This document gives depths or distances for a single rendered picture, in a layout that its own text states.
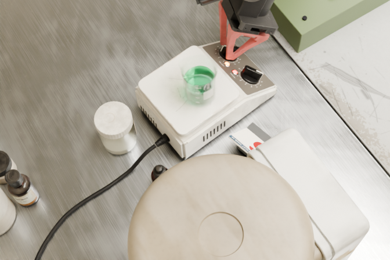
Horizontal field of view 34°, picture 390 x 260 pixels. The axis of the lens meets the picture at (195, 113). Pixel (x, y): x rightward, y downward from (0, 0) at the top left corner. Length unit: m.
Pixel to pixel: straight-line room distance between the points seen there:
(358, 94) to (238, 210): 0.78
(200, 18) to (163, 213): 0.84
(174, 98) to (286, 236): 0.65
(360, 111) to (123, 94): 0.40
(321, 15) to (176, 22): 0.26
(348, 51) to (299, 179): 0.79
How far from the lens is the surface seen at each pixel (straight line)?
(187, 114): 0.96
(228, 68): 1.03
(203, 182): 0.35
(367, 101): 1.10
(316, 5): 1.12
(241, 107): 1.00
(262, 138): 1.04
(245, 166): 0.35
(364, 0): 1.14
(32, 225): 1.03
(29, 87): 1.13
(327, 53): 1.14
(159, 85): 0.99
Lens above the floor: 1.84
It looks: 63 degrees down
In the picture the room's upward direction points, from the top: 4 degrees counter-clockwise
